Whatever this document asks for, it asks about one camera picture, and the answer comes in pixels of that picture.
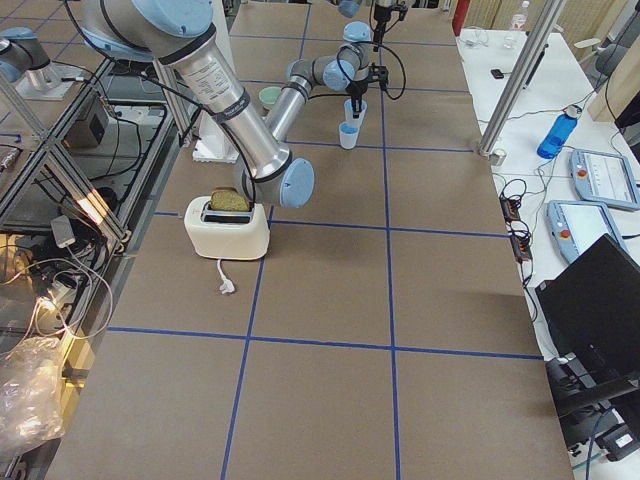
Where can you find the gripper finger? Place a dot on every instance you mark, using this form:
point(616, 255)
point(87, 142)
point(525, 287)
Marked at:
point(379, 31)
point(356, 107)

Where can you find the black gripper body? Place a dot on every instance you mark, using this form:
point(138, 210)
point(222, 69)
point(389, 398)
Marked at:
point(380, 15)
point(356, 90)

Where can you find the light blue cup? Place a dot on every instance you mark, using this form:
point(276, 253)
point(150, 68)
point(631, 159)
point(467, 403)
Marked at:
point(348, 135)
point(352, 119)

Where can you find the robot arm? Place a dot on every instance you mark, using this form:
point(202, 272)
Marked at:
point(182, 35)
point(349, 8)

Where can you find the green bowl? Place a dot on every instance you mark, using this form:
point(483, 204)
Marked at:
point(268, 96)

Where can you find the bread slice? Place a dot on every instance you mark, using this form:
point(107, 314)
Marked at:
point(228, 199)

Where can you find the cream toaster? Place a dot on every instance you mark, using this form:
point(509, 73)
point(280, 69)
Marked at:
point(229, 235)

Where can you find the blue water bottle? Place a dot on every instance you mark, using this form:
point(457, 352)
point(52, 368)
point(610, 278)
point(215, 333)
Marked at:
point(559, 132)

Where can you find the white power plug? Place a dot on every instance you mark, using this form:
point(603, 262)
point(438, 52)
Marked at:
point(226, 287)

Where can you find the teach pendant near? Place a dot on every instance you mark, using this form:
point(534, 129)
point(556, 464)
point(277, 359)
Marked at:
point(577, 225)

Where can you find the teach pendant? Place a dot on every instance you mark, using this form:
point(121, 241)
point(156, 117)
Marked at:
point(577, 225)
point(604, 177)

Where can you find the teach pendant far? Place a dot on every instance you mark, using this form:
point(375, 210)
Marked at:
point(604, 177)

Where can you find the black laptop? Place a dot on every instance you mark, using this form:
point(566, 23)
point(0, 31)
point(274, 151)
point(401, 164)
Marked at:
point(593, 305)

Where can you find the plastic bag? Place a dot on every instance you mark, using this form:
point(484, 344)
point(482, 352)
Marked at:
point(31, 389)

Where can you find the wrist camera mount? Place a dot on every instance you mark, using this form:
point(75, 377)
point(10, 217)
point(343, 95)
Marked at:
point(378, 74)

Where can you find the aluminium frame post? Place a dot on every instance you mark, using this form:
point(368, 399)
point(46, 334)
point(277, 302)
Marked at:
point(531, 50)

